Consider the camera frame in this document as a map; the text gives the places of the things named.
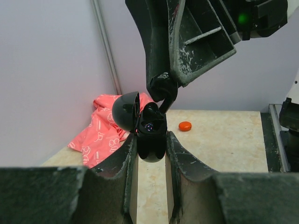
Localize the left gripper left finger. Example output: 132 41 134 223
90 133 140 224

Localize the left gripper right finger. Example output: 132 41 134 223
165 131 220 224

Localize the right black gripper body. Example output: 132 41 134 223
210 0 289 44

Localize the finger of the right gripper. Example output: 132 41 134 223
167 0 237 87
125 0 180 103

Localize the black earbud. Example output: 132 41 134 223
150 72 178 113

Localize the orange charging case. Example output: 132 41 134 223
178 121 192 132

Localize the black charging case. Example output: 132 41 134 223
112 91 167 163

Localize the pink patterned cloth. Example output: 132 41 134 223
67 92 155 169

